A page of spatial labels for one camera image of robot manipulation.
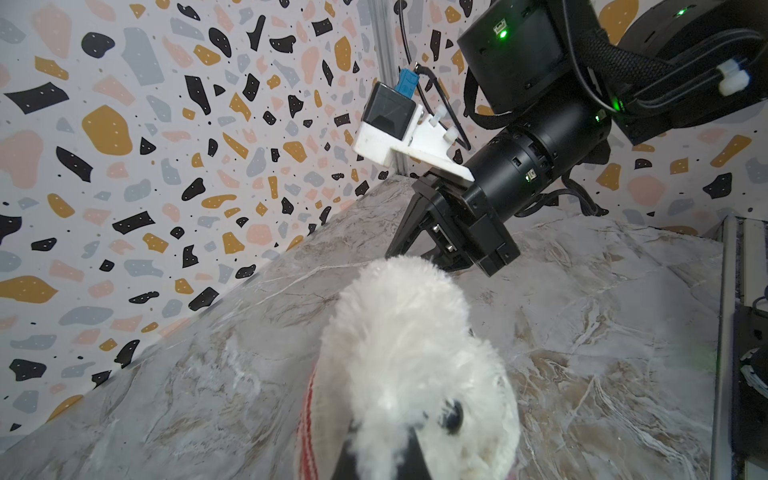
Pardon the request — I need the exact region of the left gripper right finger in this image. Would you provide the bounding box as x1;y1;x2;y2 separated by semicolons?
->
396;428;432;480

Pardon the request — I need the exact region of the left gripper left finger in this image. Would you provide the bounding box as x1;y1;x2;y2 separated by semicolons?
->
331;425;362;480

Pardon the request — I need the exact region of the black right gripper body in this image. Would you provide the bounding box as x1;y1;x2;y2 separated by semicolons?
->
385;171;520;277

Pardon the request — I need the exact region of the red white striped sweater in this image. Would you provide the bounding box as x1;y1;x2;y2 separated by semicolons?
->
293;366;335;480

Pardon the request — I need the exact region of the white plush teddy bear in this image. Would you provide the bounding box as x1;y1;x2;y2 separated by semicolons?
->
315;256;521;479

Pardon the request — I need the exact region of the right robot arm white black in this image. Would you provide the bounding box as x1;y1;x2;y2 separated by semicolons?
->
387;1;767;275

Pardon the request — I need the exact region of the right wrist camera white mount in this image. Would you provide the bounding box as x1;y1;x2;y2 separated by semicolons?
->
352;67;474;182

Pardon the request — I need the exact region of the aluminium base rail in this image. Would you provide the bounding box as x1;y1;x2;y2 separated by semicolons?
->
709;215;767;479

